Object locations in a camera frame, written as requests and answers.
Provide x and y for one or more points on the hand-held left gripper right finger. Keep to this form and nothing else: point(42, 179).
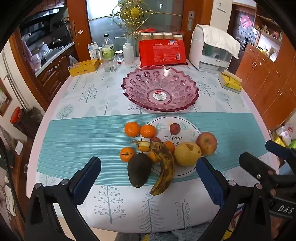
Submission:
point(211, 183)

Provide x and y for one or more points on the white squeeze bottle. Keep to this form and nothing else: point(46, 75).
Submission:
point(128, 53)

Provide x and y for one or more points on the red door decoration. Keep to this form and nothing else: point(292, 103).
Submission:
point(245, 21)

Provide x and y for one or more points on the silver metal can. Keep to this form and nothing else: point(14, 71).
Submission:
point(99, 54)

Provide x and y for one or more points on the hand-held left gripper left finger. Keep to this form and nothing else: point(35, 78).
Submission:
point(86, 180)

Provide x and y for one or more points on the small yellow banana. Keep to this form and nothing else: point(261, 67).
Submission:
point(143, 146)

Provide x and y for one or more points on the yellow pear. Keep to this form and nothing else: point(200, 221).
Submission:
point(186, 155)

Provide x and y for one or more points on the wooden picture frame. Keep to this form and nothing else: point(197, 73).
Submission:
point(5, 99)

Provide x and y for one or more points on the white towel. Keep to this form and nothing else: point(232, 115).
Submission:
point(219, 38)

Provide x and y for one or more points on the teal striped placemat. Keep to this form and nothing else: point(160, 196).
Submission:
point(81, 139)

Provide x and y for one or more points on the red paper cup package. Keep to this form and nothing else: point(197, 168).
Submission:
point(161, 53)

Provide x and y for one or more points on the yellow tissue pack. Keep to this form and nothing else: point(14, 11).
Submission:
point(231, 83)

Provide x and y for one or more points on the wooden side cabinet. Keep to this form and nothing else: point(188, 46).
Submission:
point(266, 85)

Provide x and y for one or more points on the clear plastic bag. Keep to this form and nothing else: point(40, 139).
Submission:
point(73, 60)

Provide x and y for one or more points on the spotted ripe banana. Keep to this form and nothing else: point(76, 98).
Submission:
point(166, 171)

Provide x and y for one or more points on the clear drinking glass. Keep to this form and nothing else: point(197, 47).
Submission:
point(110, 66)

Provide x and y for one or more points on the yellow tin box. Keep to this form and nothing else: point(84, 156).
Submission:
point(83, 67)

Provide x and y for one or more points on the wooden wall shelf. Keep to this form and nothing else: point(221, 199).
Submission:
point(268, 34)

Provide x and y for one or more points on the clear bottle green label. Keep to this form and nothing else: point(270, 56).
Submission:
point(108, 49)

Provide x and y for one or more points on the large red yellow apple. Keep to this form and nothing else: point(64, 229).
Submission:
point(207, 143)

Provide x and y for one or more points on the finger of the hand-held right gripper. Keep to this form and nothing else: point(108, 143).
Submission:
point(254, 164)
point(277, 148)

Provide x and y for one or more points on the dark green avocado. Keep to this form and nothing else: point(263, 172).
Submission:
point(138, 169)

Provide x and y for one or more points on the pile of plastic bags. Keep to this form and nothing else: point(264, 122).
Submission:
point(286, 134)

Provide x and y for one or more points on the tree print tablecloth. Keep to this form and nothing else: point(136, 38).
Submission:
point(92, 97)

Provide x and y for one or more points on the white blue carton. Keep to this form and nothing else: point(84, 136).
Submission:
point(92, 49)

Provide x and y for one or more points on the small red fruit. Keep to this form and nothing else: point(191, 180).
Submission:
point(175, 128)
point(155, 139)

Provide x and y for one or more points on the gold metal ornament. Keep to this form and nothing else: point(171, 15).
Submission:
point(134, 11)

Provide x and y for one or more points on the white countertop appliance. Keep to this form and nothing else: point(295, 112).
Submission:
point(196, 46)

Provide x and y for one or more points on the wooden kitchen cabinet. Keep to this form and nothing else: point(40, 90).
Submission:
point(53, 76)

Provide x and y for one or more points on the small glass jar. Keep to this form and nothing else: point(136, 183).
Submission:
point(119, 56)

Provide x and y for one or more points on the pink glass fruit bowl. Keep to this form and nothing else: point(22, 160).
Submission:
point(138, 92)

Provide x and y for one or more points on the red container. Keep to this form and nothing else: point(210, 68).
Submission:
point(16, 115)

